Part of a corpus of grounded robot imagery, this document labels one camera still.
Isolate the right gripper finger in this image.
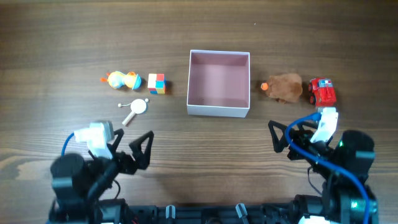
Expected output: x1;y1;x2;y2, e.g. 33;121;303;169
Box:
297;121;318;131
268;120;288;153

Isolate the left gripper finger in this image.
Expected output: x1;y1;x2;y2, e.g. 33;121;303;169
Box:
107;129;124;154
129;131;154;170

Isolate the red toy fire truck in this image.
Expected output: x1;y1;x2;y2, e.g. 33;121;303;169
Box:
308;77;336;107

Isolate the brown plush toy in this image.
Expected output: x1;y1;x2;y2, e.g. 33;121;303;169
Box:
261;73;303;103

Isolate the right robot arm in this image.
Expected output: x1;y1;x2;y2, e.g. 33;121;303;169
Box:
268;121;379;223

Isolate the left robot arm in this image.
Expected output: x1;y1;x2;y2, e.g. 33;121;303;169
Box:
47;129;154;223

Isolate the white pig rattle drum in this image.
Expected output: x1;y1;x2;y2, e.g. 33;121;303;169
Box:
118;98;149;126

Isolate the orange blue duck toy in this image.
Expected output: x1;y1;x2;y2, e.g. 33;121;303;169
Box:
100;71;142;90

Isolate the multicolour puzzle cube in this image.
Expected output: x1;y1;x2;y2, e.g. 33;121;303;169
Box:
147;73;166;95

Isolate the pink open cardboard box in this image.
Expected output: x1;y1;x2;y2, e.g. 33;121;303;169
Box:
187;50;251;118

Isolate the left blue cable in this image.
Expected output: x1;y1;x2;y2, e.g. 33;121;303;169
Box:
60;132;77;157

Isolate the blue cable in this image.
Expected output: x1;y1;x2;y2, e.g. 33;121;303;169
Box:
60;132;77;157
284;111;371;224

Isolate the right blue cable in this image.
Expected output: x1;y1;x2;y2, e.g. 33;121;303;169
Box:
284;111;371;224

